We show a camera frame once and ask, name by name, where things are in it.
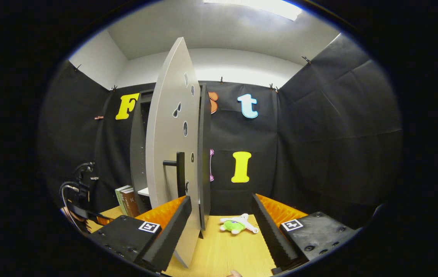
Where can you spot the beige cabinet door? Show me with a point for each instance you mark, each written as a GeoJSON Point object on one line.
{"type": "Point", "coordinates": [169, 134]}

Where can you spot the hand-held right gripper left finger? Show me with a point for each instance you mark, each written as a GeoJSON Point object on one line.
{"type": "Point", "coordinates": [170, 231]}

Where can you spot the pale green book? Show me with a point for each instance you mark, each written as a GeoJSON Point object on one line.
{"type": "Point", "coordinates": [120, 200]}

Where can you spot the black backdrop cloth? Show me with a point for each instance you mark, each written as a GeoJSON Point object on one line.
{"type": "Point", "coordinates": [338, 146]}

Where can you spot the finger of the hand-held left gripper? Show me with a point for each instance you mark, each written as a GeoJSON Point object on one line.
{"type": "Point", "coordinates": [104, 221]}

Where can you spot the white and green plush toy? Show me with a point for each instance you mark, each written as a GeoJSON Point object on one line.
{"type": "Point", "coordinates": [236, 225]}

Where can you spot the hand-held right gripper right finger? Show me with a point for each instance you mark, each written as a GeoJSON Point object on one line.
{"type": "Point", "coordinates": [270, 234]}

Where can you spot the white cabinet shelf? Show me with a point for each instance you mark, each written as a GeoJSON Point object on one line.
{"type": "Point", "coordinates": [144, 191]}

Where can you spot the dark grey cabinet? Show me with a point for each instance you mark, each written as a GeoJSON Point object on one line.
{"type": "Point", "coordinates": [139, 154]}

